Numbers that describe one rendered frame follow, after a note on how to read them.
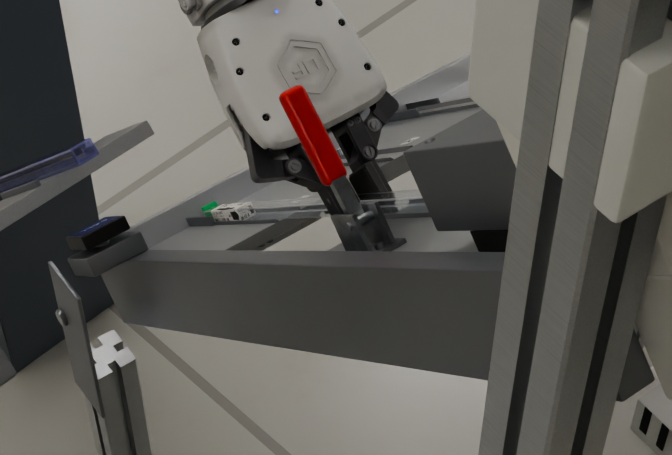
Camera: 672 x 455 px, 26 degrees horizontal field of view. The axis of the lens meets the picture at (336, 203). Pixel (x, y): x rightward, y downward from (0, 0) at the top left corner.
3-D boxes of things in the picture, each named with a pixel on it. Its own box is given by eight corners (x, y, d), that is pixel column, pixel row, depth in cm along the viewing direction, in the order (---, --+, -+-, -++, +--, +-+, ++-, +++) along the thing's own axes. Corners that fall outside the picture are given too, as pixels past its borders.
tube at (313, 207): (207, 223, 125) (202, 211, 125) (221, 215, 125) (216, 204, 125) (531, 208, 79) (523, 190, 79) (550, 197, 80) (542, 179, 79)
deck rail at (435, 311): (123, 323, 126) (92, 259, 125) (143, 312, 127) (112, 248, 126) (623, 403, 62) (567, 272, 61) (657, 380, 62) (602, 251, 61)
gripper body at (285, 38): (192, 0, 94) (277, 152, 93) (321, -58, 98) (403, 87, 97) (166, 38, 101) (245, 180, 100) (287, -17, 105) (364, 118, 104)
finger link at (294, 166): (286, 159, 96) (336, 248, 96) (326, 139, 97) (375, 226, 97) (272, 171, 99) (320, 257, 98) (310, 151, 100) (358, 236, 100)
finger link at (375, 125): (342, 130, 98) (391, 217, 97) (380, 110, 99) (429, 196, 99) (327, 142, 101) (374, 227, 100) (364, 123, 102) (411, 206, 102)
